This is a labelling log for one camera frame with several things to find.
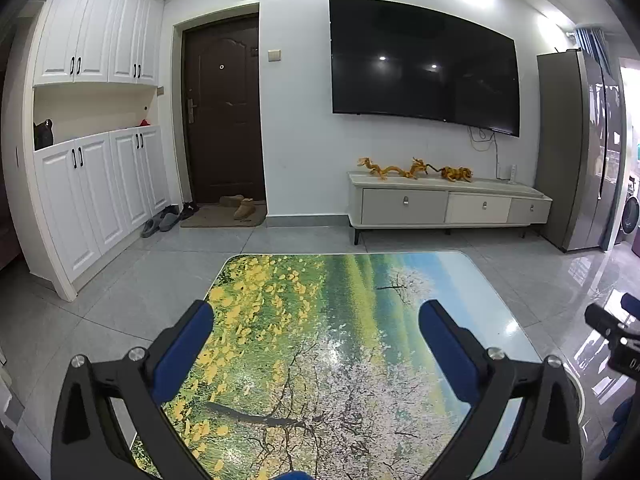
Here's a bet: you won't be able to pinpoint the blue gloved right hand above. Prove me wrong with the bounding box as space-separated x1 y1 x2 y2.
599 396 639 464

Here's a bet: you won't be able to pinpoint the washing machine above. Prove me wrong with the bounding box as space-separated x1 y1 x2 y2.
617 174 639 243

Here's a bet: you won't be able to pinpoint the grey refrigerator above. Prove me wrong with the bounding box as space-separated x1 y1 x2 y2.
535 49 623 252

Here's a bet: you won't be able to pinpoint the white router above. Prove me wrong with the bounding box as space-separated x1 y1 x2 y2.
497 164 518 183

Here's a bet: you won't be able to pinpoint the grey slippers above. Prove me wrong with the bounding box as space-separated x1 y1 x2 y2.
141 211 179 238

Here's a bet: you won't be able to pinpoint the golden tiger ornament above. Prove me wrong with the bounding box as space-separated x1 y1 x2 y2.
439 166 473 182

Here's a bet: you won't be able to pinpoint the landscape print coffee table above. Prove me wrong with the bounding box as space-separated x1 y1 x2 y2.
130 250 544 480

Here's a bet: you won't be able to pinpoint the brown door mat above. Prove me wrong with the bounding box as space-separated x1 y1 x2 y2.
180 203 267 229

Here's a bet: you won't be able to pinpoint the white tv cabinet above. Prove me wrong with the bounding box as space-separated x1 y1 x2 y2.
347 172 552 244

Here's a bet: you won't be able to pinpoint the golden dragon ornament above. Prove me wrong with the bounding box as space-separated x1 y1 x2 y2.
357 157 436 180

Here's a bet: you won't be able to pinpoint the tan boots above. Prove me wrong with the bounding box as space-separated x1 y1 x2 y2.
219 195 256 220

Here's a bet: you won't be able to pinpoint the white shoe cabinet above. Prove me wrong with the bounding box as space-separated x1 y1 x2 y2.
1 0 170 301

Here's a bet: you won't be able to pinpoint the dark brown entrance door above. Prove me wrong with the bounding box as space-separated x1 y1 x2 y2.
182 13 266 203

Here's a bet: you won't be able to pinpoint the black wall television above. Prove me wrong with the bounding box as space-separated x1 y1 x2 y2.
329 0 520 136

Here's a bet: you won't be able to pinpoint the wall light switch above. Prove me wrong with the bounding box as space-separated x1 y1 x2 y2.
268 49 282 62

